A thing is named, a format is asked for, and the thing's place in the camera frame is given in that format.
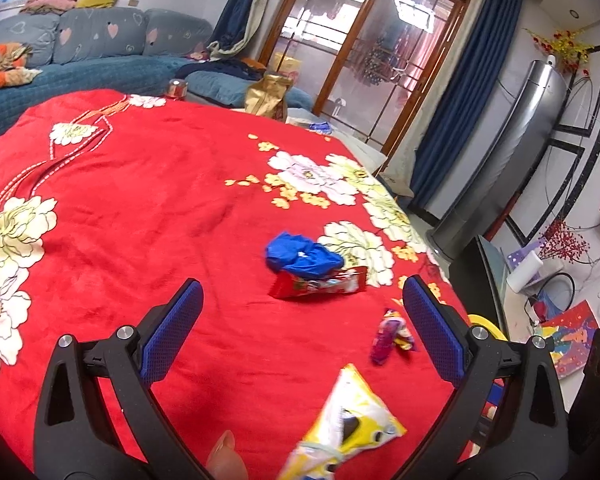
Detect blue fabric sofa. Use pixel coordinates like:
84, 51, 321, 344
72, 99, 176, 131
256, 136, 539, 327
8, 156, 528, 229
0, 8, 314, 152

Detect colourful patterned cloth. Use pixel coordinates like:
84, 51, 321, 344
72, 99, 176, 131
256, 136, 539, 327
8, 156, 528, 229
0, 41, 44, 94

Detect purple candy wrapper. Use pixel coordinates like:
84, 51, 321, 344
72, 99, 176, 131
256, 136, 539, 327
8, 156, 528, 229
369, 309, 417, 366

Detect grey coffee table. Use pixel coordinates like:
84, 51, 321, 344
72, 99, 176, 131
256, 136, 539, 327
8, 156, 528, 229
284, 107, 398, 188

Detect yellow rimmed black bin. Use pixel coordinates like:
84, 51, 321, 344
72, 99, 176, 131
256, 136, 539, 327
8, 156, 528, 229
467, 313, 509, 342

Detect yellow flower decoration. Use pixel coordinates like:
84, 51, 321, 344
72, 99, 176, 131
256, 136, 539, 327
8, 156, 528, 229
524, 26, 595, 70

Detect red snack wrapper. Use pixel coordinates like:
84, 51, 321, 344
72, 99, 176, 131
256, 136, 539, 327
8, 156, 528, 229
269, 266, 369, 301

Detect gold gift bag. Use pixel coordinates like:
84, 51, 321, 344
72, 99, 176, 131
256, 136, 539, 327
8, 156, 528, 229
244, 73, 294, 122

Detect colourful painted board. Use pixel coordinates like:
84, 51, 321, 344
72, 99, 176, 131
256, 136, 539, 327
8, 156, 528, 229
541, 300, 600, 382

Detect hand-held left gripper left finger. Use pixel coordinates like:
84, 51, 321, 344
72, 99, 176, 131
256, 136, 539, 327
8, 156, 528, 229
32, 278, 216, 480

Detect red floral blanket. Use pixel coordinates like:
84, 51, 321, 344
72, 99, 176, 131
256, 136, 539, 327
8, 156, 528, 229
0, 88, 474, 480

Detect blue curtain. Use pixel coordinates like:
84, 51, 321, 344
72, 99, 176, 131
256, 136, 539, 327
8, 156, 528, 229
207, 0, 273, 58
409, 0, 527, 211

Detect red berry decoration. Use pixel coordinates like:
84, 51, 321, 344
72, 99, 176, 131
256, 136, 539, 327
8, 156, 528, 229
536, 219, 592, 264

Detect wooden framed glass door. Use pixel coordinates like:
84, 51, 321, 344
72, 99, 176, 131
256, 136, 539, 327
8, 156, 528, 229
257, 0, 483, 153

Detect crumpled blue plastic bag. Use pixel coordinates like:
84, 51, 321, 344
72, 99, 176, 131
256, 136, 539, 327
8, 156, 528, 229
265, 231, 346, 281

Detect white paper roll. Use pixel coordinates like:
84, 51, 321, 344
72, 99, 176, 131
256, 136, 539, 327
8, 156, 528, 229
506, 250, 544, 294

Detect person's left hand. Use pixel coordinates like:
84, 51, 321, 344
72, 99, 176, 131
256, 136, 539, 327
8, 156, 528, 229
205, 430, 249, 480

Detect dark clothes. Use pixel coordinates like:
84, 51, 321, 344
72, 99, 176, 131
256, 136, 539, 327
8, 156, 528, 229
179, 56, 267, 82

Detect black cable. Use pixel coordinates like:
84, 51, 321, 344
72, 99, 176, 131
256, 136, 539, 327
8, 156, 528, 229
530, 271, 577, 318

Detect silver tower air conditioner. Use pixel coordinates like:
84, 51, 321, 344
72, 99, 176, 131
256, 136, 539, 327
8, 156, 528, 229
425, 57, 569, 264

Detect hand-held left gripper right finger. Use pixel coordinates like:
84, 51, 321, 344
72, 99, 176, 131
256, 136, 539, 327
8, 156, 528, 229
394, 275, 574, 480

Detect yellow white snack packet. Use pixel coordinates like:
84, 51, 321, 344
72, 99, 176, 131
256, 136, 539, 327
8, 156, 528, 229
277, 362, 407, 480

